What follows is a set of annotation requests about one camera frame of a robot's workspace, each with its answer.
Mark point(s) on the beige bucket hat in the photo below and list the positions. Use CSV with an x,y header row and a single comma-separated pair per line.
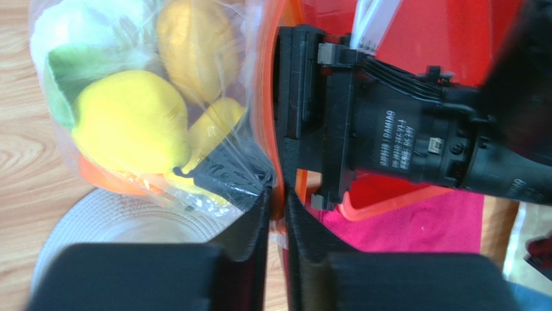
x,y
107,217

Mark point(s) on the orange fake fruit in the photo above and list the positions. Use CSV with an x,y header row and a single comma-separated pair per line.
x,y
118,182

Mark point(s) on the magenta folded cloth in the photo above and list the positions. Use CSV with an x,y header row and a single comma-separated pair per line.
x,y
390,215

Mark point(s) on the yellow fake pear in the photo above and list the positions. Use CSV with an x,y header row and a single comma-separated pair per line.
x,y
132,121

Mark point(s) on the white fake cauliflower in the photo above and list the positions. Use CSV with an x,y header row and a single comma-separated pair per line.
x,y
75,43

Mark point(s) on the yellow fake pepper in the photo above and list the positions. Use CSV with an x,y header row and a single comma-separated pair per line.
x,y
211,128

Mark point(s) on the dark yellow fake fruit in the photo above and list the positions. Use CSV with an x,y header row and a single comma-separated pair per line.
x,y
197,46

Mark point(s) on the clear zip top bag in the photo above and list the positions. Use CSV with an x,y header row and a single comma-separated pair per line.
x,y
255,25

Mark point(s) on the red plastic tray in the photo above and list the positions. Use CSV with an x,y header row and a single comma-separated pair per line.
x,y
460,37

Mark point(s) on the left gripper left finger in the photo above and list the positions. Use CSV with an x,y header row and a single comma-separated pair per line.
x,y
228,272

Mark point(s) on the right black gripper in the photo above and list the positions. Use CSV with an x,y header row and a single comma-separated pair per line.
x,y
341,112

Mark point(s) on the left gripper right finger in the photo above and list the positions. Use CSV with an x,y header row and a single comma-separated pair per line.
x,y
325,273

